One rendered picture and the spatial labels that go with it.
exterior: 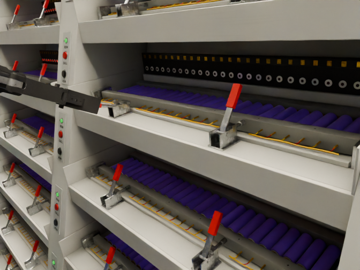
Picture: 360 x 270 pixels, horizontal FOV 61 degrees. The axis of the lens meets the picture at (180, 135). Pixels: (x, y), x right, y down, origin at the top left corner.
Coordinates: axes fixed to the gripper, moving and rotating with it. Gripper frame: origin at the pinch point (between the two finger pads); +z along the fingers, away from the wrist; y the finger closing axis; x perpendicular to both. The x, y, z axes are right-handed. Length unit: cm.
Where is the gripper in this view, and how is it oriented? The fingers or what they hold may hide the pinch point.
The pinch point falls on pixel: (79, 100)
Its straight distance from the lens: 58.8
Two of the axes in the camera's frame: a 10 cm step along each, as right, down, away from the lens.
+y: 6.9, 2.0, -7.0
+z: 6.8, 1.7, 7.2
